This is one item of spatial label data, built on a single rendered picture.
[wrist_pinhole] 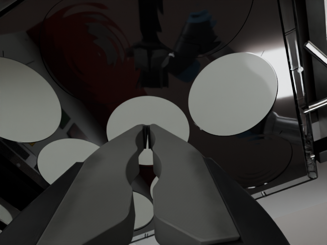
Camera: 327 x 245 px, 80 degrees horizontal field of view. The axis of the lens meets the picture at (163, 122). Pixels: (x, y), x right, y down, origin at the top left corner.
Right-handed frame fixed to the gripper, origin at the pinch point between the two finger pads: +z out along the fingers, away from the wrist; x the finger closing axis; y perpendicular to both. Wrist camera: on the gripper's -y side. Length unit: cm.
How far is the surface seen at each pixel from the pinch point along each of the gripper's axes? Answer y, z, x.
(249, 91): 1.3, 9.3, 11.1
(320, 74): 0.5, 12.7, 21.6
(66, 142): 7.3, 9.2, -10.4
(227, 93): 1.4, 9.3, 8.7
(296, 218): 165, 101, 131
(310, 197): 29.9, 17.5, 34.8
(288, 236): 195, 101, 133
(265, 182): 15.9, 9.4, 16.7
